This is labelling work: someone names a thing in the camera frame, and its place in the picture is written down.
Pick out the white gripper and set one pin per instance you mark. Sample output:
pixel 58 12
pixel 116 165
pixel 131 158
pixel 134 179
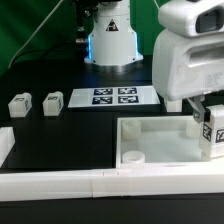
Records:
pixel 188 67

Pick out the white square tabletop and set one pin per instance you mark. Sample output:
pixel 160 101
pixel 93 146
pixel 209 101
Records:
pixel 161 141

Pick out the white fiducial marker sheet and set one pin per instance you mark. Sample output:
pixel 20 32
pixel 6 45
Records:
pixel 113 96

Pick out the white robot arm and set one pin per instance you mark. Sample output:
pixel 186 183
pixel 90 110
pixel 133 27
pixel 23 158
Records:
pixel 112 44

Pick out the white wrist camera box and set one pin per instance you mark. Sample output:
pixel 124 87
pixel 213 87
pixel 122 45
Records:
pixel 191 18

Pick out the white U-shaped obstacle fence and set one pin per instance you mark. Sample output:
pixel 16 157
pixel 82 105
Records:
pixel 126 181

